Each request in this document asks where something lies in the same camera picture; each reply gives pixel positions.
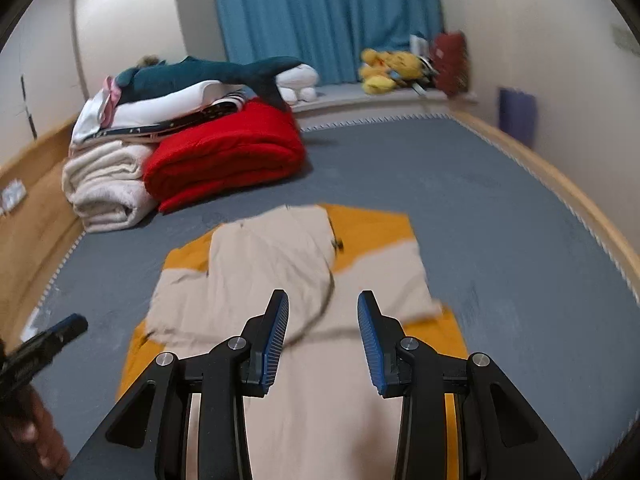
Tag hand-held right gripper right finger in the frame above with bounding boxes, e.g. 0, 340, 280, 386
356, 290, 581, 480

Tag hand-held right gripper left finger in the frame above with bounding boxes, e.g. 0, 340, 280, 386
70, 289, 291, 480

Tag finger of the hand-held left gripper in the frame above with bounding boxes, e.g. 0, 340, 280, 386
20, 313, 90, 362

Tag beige yellow hooded jacket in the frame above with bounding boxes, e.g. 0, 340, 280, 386
117, 203, 472, 480

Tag person's left hand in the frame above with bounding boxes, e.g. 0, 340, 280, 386
12, 388, 71, 477

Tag white crumpled paper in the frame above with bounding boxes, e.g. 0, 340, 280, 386
0, 179, 27, 217

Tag cream fleece folded blanket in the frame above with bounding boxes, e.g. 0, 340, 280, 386
62, 140, 159, 234

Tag grey bed mattress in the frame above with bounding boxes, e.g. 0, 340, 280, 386
20, 112, 640, 480

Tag red folded blanket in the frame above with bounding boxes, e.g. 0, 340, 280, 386
143, 98, 307, 214

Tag white pink folded quilt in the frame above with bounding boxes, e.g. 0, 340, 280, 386
70, 76, 132, 149

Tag folded white bedding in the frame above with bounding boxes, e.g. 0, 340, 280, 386
94, 88, 249, 139

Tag white window sill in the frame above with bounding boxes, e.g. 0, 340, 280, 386
289, 82, 479, 117

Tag white folded pillow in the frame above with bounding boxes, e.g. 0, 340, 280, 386
111, 80, 237, 127

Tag white plush toy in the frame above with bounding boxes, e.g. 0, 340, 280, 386
277, 63, 320, 106

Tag purple bag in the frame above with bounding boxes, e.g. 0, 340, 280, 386
498, 87, 537, 149

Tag yellow duck plush toy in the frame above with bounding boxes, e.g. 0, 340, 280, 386
359, 48, 401, 95

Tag teal shark plush toy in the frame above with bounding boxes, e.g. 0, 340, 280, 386
113, 55, 304, 112

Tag black white striped toy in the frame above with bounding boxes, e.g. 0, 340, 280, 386
409, 34, 441, 96

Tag yellow bear plush toy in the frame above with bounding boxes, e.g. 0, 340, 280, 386
387, 50, 427, 82

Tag dark red bag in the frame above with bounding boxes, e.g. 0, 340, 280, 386
432, 30, 471, 99

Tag blue curtain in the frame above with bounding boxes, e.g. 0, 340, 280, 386
206, 0, 446, 87

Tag wooden bed frame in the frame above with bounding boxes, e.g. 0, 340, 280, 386
0, 109, 640, 311

